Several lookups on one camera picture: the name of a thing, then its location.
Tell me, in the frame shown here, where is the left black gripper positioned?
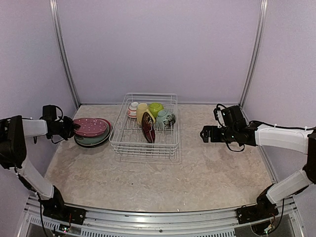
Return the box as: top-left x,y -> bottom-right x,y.
53,116 -> 80,140

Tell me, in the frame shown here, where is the aluminium front rail frame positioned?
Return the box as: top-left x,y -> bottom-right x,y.
17,195 -> 304,237

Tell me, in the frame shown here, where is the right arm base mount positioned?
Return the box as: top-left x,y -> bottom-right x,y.
236,204 -> 279,224

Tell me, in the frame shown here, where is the aluminium corner post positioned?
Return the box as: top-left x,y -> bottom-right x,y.
49,0 -> 81,109
239,0 -> 269,108

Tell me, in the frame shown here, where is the left aluminium corner post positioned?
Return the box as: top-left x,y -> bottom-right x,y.
49,0 -> 81,109

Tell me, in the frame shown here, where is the pink polka dot plate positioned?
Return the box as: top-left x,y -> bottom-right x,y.
74,118 -> 108,137

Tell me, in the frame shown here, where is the grey red wave plate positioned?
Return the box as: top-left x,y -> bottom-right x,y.
74,120 -> 113,147

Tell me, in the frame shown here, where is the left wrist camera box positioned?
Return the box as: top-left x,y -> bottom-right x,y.
41,105 -> 63,121

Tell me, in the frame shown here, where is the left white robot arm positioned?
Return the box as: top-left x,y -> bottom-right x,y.
0,115 -> 80,220

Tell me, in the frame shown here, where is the dark red black plate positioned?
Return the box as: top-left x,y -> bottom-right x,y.
141,112 -> 156,144

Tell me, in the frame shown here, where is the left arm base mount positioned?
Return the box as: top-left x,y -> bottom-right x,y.
41,200 -> 86,225

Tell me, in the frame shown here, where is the right aluminium corner post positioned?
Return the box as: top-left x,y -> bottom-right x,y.
239,0 -> 269,108

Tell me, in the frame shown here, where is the white red patterned bowl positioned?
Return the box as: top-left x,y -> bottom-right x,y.
126,102 -> 139,119

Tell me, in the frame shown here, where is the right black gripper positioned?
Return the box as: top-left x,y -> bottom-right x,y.
200,125 -> 237,143

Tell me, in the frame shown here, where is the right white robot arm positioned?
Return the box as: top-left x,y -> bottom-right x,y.
200,121 -> 316,219

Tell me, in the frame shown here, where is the light blue floral bowl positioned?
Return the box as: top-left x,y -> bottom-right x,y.
156,109 -> 176,130

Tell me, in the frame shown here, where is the white wire dish rack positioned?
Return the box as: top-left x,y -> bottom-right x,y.
110,93 -> 180,157

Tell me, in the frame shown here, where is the pale yellow mug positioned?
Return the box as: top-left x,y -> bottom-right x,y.
136,103 -> 156,125

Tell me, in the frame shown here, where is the lime green bowl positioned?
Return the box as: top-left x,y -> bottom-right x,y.
148,102 -> 164,118

